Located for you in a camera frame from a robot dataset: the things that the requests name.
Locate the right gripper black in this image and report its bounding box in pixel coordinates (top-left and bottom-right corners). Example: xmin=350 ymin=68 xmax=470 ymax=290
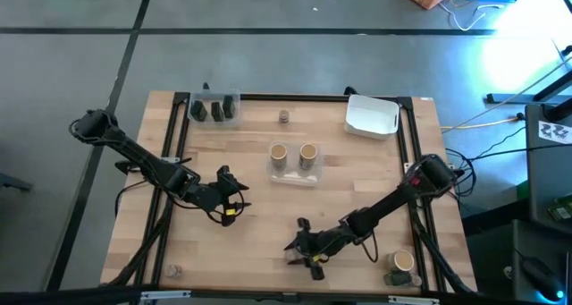
xmin=283 ymin=217 xmax=358 ymax=282

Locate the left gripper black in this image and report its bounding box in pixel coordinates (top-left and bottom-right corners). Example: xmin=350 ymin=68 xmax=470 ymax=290
xmin=185 ymin=165 xmax=252 ymax=228

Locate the cardboard cylinder spice canister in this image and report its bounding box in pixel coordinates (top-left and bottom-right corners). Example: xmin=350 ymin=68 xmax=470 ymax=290
xmin=387 ymin=249 xmax=416 ymax=274
xmin=299 ymin=142 xmax=319 ymax=171
xmin=269 ymin=142 xmax=289 ymax=171

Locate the clear plastic bin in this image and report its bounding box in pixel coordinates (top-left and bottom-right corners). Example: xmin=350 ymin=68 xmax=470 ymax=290
xmin=187 ymin=89 xmax=242 ymax=128
xmin=266 ymin=141 xmax=324 ymax=188

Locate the white plastic bin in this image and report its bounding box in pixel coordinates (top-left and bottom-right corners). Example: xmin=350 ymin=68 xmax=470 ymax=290
xmin=343 ymin=93 xmax=400 ymax=141

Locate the black desk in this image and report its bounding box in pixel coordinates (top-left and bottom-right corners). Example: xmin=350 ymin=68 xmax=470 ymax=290
xmin=464 ymin=218 xmax=572 ymax=305

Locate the grey chair base leg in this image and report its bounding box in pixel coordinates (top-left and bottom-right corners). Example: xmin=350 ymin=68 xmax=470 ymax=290
xmin=0 ymin=173 xmax=33 ymax=193

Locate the black computer mouse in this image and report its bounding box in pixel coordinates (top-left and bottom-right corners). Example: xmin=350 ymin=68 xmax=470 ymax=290
xmin=517 ymin=255 xmax=565 ymax=302

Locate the dark grey desk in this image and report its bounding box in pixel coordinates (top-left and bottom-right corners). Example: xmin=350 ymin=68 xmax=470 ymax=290
xmin=525 ymin=102 xmax=572 ymax=234

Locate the black floor stand leg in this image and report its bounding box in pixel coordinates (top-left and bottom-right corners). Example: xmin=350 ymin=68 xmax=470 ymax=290
xmin=485 ymin=72 xmax=572 ymax=105

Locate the green circuit board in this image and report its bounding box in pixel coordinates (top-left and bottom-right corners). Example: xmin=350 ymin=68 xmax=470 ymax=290
xmin=545 ymin=193 xmax=572 ymax=222

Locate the white sticker sheet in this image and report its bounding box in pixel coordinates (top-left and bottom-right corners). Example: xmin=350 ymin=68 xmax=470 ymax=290
xmin=537 ymin=119 xmax=572 ymax=145

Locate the black table frame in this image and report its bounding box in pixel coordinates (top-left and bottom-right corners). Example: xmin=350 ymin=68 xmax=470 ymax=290
xmin=100 ymin=89 xmax=482 ymax=305

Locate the black cable bundle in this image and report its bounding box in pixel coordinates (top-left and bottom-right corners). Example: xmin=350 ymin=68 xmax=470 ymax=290
xmin=444 ymin=147 xmax=478 ymax=199

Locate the yellow power cable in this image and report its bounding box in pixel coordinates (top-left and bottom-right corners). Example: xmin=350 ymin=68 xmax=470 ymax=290
xmin=440 ymin=115 xmax=522 ymax=132

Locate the long grey cable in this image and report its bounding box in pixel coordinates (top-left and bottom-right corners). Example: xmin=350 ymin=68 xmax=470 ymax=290
xmin=441 ymin=54 xmax=572 ymax=130

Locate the white cable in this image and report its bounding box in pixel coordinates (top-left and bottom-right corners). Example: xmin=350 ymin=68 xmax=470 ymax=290
xmin=437 ymin=0 xmax=506 ymax=32

